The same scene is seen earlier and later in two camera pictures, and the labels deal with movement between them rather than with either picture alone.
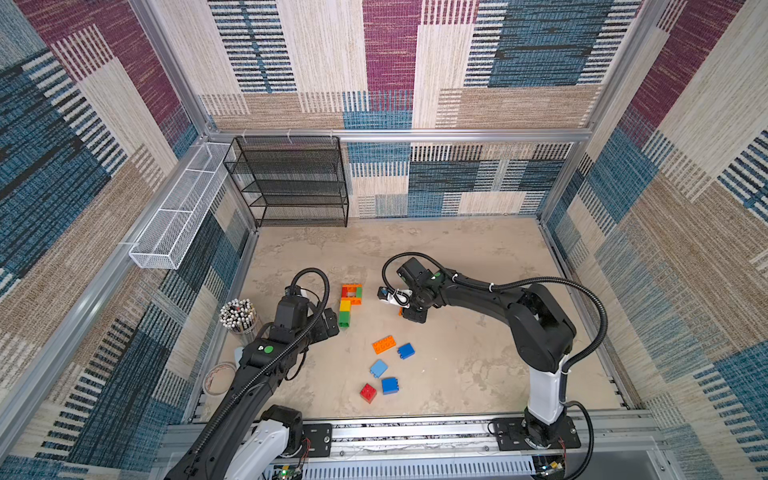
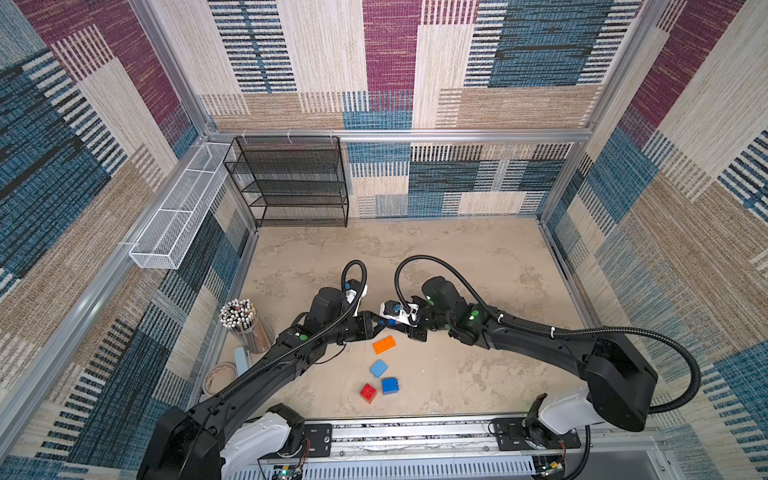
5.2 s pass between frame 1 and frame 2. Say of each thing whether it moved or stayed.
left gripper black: moved
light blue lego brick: stayed
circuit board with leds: stayed
